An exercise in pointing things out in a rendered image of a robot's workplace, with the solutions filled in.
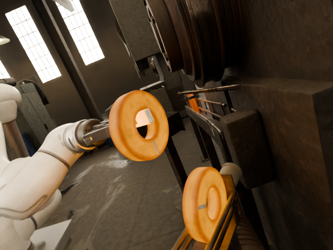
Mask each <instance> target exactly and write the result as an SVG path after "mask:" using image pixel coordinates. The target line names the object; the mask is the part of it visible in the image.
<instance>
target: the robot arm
mask: <svg viewBox="0 0 333 250"><path fill-rule="evenodd" d="M21 101H22V99H21V94H20V92H19V91H18V90H17V89H16V88H15V87H13V86H11V85H7V84H1V83H0V250H40V249H41V248H42V247H43V246H44V245H45V244H46V242H45V241H40V242H38V243H32V242H31V240H30V238H31V236H32V235H33V233H34V231H35V230H36V229H37V228H39V227H40V226H41V225H42V224H43V223H45V222H46V221H47V220H48V219H49V218H50V217H51V216H52V215H53V213H54V212H55V211H56V210H57V208H58V207H59V205H60V203H61V200H62V196H61V192H60V190H59V189H58V187H59V186H60V184H61V183H62V181H63V179H64V177H65V175H66V173H67V172H68V170H69V169H70V167H71V166H72V165H73V164H74V163H75V161H76V160H77V159H78V158H79V157H80V156H81V155H82V154H83V153H84V152H86V151H90V150H92V149H94V148H95V147H97V146H100V145H102V144H103V143H104V142H105V141H106V139H107V138H109V137H111V135H110V130H109V121H103V122H102V121H100V120H97V119H90V120H81V121H78V122H76V123H69V124H65V125H61V126H59V127H57V128H55V129H54V130H52V131H51V132H50V133H49V134H48V135H47V137H46V139H45V141H44V143H43V144H42V146H41V147H40V148H39V150H38V151H37V152H36V153H35V154H34V155H33V156H32V157H30V156H29V153H28V151H27V148H26V146H25V143H24V141H23V138H22V136H21V133H20V131H19V129H18V126H17V124H16V121H15V119H16V117H17V108H18V107H19V106H20V104H21ZM152 122H154V118H153V116H152V114H151V112H150V110H149V108H148V109H145V110H142V111H140V112H139V113H138V114H137V116H136V120H135V123H136V127H140V126H143V125H148V124H151V123H152Z"/></svg>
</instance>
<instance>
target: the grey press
mask: <svg viewBox="0 0 333 250"><path fill-rule="evenodd" d="M109 1H110V4H111V6H112V9H113V11H114V14H115V18H114V19H115V26H116V30H117V32H118V35H119V37H120V38H121V40H122V41H123V42H124V45H125V47H126V49H127V51H128V53H129V56H130V57H131V58H133V60H134V62H135V64H134V65H135V67H136V70H137V72H138V75H139V77H140V78H142V77H144V76H146V75H145V73H144V70H146V69H148V68H150V65H149V63H148V60H147V57H150V56H152V58H153V61H154V63H155V66H156V68H157V71H158V74H159V76H160V80H159V81H158V82H156V83H153V84H151V85H148V86H146V87H143V88H141V89H140V90H141V91H146V92H149V93H150V89H152V90H156V89H159V88H162V86H164V87H165V89H166V92H167V94H168V97H169V99H170V101H171V103H172V107H173V110H174V112H179V114H180V117H181V118H184V117H186V116H188V114H187V111H186V108H185V104H184V102H183V101H182V99H184V95H178V92H184V91H191V90H195V87H194V84H193V81H192V80H190V78H189V77H188V76H187V75H185V74H183V72H182V71H181V70H178V71H176V72H173V73H171V71H168V69H167V63H166V61H165V58H164V56H163V54H162V53H160V50H159V45H158V43H157V40H156V38H155V35H154V32H153V29H152V26H151V24H150V23H149V21H148V18H149V15H148V12H147V8H146V6H144V3H143V0H109Z"/></svg>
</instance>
